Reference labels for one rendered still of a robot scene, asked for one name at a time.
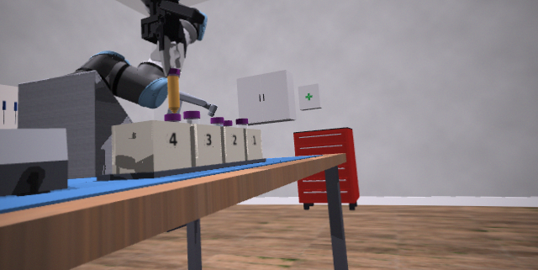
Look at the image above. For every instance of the centrifuge tube with purple cap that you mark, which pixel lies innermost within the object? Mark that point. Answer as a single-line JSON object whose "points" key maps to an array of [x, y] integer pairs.
{"points": [[219, 121]]}

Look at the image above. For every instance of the white bucket adapter with holes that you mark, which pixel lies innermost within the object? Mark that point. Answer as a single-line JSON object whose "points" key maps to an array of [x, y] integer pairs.
{"points": [[205, 145], [232, 143], [253, 145]]}

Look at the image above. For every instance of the blue mat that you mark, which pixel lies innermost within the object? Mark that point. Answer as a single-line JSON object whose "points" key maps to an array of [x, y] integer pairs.
{"points": [[81, 188]]}

